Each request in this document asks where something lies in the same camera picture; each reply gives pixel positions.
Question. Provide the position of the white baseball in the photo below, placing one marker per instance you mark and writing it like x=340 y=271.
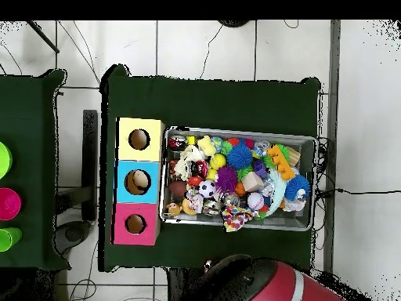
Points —
x=255 y=200

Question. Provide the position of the bright green plastic cup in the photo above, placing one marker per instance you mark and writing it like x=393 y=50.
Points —
x=9 y=239
x=4 y=160

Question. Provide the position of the blue toy brick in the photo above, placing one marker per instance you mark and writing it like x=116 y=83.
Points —
x=260 y=167

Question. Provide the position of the black slanted rod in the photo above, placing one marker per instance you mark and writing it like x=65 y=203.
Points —
x=43 y=37

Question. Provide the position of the yellow plush animal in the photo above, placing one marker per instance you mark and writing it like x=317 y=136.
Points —
x=206 y=145

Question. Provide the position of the dark green tablecloth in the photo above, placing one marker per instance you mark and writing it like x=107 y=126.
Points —
x=203 y=103
x=28 y=109

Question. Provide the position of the brown monkey plush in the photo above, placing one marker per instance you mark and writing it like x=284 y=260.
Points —
x=174 y=208

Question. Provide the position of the orange toy brick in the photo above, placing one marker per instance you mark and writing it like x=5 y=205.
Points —
x=280 y=161

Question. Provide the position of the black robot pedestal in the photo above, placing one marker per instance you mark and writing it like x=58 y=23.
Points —
x=188 y=288

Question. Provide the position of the wooden box with three holes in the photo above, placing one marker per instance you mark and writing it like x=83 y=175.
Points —
x=141 y=155

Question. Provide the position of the light teal cloth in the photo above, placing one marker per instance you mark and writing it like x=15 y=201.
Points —
x=277 y=188

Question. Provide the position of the dark grey oval base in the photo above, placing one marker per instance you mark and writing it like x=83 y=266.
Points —
x=72 y=235

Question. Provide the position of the purple spiky ball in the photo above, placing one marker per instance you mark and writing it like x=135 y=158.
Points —
x=226 y=179

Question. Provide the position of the black round base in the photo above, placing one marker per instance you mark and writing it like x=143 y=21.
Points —
x=233 y=23

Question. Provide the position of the small soccer ball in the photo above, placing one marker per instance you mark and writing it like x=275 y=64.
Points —
x=207 y=188

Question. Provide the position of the pink plastic cup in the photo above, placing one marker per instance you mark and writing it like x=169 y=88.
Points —
x=9 y=203

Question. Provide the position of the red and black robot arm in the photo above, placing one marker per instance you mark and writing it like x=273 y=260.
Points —
x=282 y=285

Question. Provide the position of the plain wooden block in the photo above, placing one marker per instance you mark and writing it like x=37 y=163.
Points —
x=252 y=182

